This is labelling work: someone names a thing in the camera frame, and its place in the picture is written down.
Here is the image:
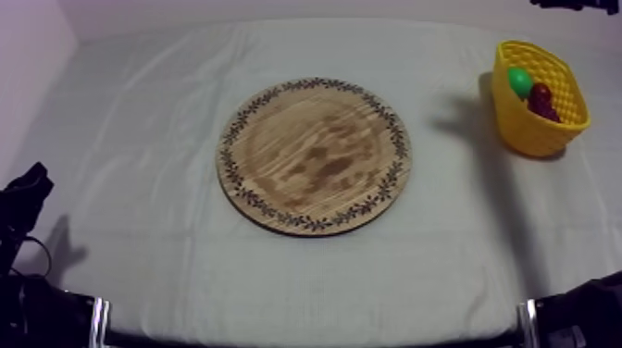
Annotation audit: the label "yellow plastic basket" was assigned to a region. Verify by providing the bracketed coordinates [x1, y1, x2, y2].
[491, 40, 592, 158]

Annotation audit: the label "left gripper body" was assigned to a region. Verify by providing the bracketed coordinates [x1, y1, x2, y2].
[0, 162, 55, 238]

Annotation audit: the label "black cable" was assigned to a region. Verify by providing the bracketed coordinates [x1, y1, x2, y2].
[14, 235, 53, 280]

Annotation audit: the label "purple toy grapes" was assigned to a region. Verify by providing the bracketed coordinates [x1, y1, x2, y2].
[527, 82, 563, 124]

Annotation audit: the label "round wooden board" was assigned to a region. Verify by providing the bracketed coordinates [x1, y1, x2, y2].
[215, 76, 413, 238]

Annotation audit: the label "silver metal bar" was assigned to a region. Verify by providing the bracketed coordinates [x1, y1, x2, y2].
[516, 298, 541, 348]
[89, 296, 111, 348]

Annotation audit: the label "green toy pear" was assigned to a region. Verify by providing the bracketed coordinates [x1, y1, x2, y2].
[507, 67, 535, 100]

